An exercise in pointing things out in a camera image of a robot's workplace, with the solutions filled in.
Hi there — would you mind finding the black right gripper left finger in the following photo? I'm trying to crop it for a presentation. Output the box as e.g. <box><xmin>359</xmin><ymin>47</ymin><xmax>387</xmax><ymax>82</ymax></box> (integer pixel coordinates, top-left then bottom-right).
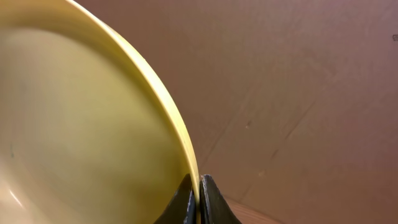
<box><xmin>154</xmin><ymin>174</ymin><xmax>196</xmax><ymax>224</ymax></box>

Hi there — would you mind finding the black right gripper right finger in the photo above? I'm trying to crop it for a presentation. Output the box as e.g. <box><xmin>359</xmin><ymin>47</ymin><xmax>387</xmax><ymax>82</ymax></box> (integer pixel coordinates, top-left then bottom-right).
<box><xmin>200</xmin><ymin>174</ymin><xmax>241</xmax><ymax>224</ymax></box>

